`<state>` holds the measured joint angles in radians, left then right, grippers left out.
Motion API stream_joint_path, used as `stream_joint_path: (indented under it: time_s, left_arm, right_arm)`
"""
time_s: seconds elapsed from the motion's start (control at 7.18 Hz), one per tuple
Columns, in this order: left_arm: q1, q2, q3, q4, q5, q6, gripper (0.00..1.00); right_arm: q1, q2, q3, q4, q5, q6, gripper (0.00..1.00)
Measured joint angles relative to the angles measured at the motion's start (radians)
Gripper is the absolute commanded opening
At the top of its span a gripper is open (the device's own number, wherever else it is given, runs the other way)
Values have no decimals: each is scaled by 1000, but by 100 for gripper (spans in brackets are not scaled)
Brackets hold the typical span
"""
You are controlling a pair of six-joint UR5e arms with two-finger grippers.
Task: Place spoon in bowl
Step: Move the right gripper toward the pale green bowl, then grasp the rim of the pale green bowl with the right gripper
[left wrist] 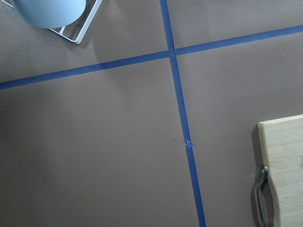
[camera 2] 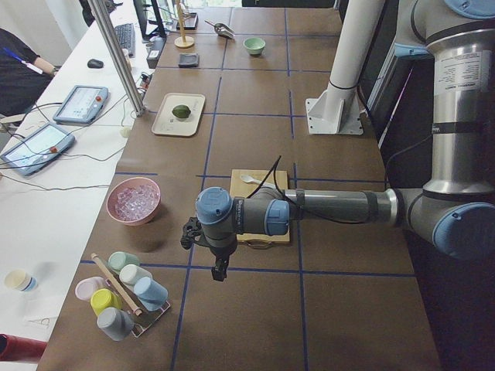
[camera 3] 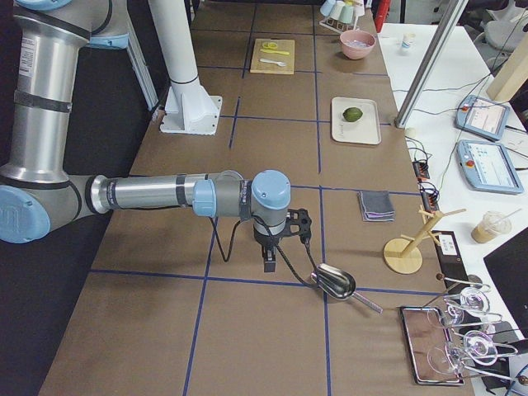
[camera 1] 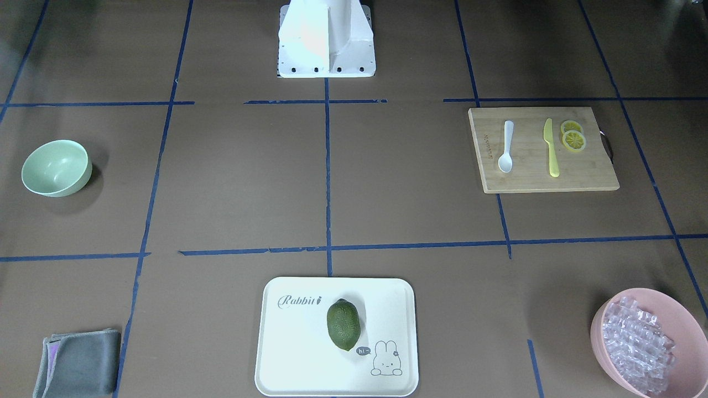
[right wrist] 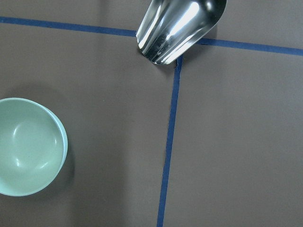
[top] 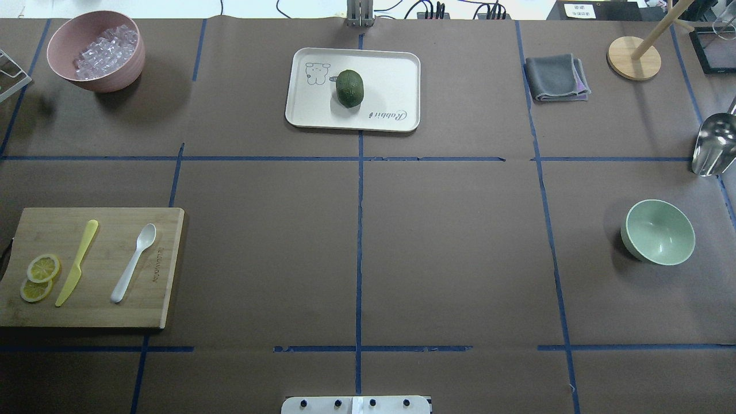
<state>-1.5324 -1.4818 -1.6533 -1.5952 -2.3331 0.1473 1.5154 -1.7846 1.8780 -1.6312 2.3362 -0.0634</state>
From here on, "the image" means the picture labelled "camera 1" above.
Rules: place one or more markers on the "light green bowl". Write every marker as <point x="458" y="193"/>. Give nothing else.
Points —
<point x="57" y="169"/>

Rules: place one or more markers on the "white plastic spoon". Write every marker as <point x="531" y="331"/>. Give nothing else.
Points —
<point x="505" y="161"/>

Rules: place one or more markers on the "pink bowl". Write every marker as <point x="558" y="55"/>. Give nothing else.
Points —
<point x="688" y="377"/>

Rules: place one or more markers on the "green avocado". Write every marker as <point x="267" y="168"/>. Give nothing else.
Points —
<point x="343" y="324"/>

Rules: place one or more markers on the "white rabbit tray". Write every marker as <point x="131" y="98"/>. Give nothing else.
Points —
<point x="296" y="356"/>

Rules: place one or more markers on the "yellow plastic knife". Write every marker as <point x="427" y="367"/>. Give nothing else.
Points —
<point x="548" y="137"/>

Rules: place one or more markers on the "wooden cutting board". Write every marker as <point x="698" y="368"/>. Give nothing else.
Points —
<point x="588" y="170"/>

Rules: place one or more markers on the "grey folded cloth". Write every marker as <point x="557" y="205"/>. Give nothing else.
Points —
<point x="79" y="364"/>

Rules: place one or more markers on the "clear ice cubes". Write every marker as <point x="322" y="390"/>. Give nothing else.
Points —
<point x="638" y="347"/>

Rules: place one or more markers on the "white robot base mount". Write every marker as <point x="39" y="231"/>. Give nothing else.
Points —
<point x="326" y="39"/>

